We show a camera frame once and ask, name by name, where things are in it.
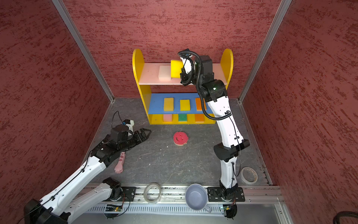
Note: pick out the long yellow sponge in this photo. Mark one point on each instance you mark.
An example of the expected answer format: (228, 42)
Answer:
(168, 105)

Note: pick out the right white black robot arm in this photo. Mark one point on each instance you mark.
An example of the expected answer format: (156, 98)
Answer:
(229, 150)

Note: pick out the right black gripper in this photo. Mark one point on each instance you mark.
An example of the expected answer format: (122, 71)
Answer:
(187, 80)

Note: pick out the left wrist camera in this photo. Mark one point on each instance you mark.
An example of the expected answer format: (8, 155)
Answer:
(129, 123)

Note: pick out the beige masking tape roll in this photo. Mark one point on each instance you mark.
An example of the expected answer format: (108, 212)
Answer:
(249, 175)

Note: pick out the round pink smiley sponge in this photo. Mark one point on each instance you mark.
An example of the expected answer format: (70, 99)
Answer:
(180, 138)

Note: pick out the clear tape roll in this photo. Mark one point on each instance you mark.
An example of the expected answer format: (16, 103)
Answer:
(152, 193)

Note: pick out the yellow shelf pink blue boards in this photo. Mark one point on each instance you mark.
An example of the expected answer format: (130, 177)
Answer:
(146, 75)

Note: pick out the beige white sponge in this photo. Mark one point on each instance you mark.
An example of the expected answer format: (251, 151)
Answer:
(164, 74)

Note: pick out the aluminium front rail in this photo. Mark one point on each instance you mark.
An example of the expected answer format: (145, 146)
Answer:
(253, 194)

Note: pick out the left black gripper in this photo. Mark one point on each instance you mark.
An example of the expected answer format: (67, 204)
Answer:
(139, 136)

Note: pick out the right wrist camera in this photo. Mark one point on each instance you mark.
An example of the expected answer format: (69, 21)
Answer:
(187, 64)

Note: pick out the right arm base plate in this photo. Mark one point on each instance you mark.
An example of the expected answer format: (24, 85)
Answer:
(218, 194)

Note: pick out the small yellow square sponge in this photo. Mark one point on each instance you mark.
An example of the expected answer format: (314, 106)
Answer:
(185, 105)

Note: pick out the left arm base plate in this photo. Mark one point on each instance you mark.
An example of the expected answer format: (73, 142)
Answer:
(123, 193)

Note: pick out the green sponge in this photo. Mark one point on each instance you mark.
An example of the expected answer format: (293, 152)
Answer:
(182, 118)

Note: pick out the orange sponge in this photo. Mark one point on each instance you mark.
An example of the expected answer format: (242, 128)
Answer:
(199, 118)
(199, 106)

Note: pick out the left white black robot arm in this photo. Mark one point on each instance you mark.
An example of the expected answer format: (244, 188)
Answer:
(62, 206)

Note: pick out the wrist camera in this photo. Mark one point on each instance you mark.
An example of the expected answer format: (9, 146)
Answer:
(129, 123)
(187, 64)

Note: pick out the lavender mug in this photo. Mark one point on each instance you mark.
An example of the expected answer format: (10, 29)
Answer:
(196, 198)

